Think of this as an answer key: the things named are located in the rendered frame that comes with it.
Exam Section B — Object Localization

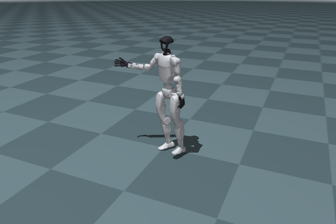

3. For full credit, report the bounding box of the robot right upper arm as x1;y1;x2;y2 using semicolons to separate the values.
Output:
144;53;160;71

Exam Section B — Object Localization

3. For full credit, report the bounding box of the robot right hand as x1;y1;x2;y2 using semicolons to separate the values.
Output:
114;57;132;67

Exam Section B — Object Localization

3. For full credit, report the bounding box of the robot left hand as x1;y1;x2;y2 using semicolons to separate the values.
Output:
178;97;185;109

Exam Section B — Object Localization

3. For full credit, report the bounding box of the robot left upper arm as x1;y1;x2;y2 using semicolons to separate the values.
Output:
171;57;182;83

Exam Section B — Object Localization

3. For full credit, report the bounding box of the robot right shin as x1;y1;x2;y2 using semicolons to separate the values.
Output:
161;121;171;144

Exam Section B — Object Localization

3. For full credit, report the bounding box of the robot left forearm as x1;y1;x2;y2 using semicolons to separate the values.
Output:
176;77;185;99

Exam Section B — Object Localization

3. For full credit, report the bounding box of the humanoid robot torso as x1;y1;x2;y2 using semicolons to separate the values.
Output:
158;51;176;99

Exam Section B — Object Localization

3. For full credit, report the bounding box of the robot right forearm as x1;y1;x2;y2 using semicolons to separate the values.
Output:
128;63;145;70

